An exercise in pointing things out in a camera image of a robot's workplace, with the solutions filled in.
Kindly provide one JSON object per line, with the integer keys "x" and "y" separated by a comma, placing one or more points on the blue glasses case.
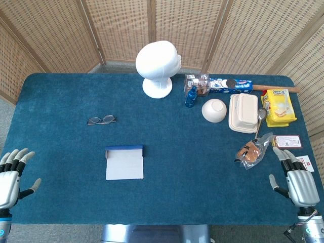
{"x": 124, "y": 167}

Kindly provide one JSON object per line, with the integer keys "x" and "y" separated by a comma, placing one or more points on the white and red small box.
{"x": 307, "y": 162}

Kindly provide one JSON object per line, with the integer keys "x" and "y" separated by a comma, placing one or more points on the black-rimmed eyeglasses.
{"x": 108, "y": 118}

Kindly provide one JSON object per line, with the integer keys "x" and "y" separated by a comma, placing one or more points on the beige lunch box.
{"x": 244, "y": 114}

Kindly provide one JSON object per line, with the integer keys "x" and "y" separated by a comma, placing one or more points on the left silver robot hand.
{"x": 8, "y": 184}

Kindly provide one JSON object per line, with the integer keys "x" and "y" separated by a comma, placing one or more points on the bread in clear bag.
{"x": 251, "y": 152}

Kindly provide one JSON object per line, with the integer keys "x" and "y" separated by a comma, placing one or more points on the metal spoon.
{"x": 262, "y": 114}

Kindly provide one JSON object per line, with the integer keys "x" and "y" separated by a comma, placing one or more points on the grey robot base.
{"x": 152, "y": 234}

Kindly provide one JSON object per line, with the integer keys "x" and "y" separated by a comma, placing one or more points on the wooden rolling pin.
{"x": 278, "y": 88}

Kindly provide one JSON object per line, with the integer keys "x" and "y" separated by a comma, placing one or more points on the white upturned bowl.
{"x": 214, "y": 111}

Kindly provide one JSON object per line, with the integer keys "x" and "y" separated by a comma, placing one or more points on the clear plastic cookie box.
{"x": 197, "y": 83}

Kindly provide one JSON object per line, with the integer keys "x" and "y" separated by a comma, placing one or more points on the white foam mannequin head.
{"x": 157, "y": 63}

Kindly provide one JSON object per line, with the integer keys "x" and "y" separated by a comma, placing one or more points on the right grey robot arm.
{"x": 312, "y": 227}

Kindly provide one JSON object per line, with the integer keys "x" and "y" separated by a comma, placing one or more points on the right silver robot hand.
{"x": 302, "y": 184}

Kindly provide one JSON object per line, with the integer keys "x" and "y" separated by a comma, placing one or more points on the blue spray bottle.
{"x": 191, "y": 98}

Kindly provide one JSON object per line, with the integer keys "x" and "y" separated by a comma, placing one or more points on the blue Oreo cookie box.
{"x": 238, "y": 85}

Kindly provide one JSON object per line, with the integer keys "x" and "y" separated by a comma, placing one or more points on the yellow snack bag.
{"x": 278, "y": 108}

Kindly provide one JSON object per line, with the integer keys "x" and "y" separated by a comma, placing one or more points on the woven bamboo folding screen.
{"x": 121, "y": 25}

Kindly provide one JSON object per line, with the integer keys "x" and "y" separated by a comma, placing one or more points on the blue table cloth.
{"x": 177, "y": 157}

